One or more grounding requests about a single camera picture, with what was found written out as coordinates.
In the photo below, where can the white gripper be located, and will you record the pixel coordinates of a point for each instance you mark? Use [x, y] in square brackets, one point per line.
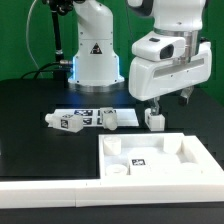
[148, 80]

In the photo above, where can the black camera stand pole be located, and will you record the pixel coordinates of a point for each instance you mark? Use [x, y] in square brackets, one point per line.
[58, 7]

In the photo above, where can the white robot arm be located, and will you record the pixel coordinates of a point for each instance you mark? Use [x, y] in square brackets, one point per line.
[96, 65]

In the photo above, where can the white square tabletop tray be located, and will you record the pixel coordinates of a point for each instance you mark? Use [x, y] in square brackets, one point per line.
[164, 153]

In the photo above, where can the white marker base sheet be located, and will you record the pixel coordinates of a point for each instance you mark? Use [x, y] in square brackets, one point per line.
[91, 117]

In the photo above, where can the white L-shaped obstacle fence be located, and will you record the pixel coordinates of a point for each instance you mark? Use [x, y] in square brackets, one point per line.
[123, 190]

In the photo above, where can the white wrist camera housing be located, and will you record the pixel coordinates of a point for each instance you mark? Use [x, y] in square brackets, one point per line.
[157, 48]

